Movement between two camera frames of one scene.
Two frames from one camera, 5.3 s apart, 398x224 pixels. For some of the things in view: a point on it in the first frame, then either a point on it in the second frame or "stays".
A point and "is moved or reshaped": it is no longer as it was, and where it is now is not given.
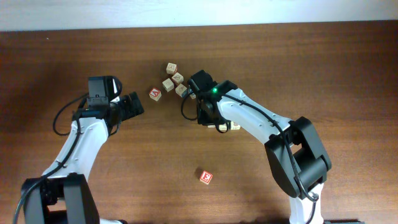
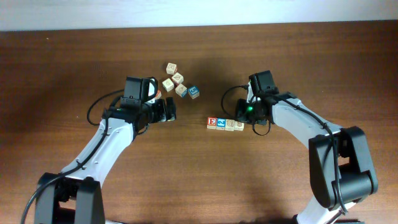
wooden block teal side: (181, 91) stays
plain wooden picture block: (171, 68) stays
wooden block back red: (168, 84) stays
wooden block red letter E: (206, 177) is moved or reshaped
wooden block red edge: (178, 78) stays
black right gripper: (202, 119) → (240, 115)
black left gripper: (129, 111) → (161, 114)
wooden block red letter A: (155, 94) stays
